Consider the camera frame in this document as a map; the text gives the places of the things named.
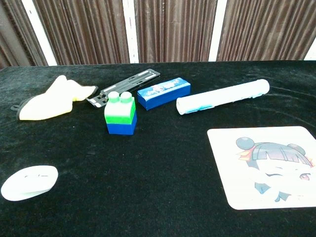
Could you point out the brown pleated curtain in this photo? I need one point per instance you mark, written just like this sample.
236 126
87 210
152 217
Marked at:
86 29
14 37
172 29
266 29

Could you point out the blue rectangular box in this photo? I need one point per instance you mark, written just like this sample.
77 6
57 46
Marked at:
163 96

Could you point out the black velvet tablecloth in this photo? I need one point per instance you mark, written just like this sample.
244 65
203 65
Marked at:
158 172

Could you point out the cartoon girl mouse pad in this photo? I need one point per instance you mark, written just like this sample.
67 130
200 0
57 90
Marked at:
234 160

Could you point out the white and light-blue roll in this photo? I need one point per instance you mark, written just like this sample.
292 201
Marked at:
222 96

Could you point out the white computer mouse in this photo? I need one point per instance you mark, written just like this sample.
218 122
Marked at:
27 182

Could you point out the white metal frame post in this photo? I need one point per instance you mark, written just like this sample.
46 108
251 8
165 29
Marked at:
311 53
130 32
217 32

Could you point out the green and blue toy brick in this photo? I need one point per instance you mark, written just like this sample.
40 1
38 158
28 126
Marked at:
119 116

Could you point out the black folding laptop stand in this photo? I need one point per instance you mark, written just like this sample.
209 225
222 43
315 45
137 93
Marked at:
130 82

